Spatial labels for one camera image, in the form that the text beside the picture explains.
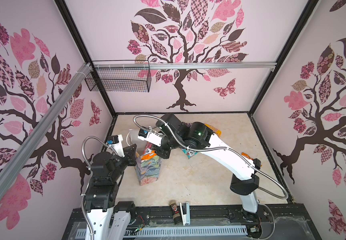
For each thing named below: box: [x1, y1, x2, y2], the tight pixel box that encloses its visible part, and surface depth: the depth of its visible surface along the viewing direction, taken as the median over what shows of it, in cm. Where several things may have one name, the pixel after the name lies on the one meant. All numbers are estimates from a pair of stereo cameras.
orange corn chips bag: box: [141, 150, 157, 160], surface depth 64 cm
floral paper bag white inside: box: [126, 129, 162, 186], surface depth 74 cm
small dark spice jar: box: [168, 200, 182, 225], surface depth 74 cm
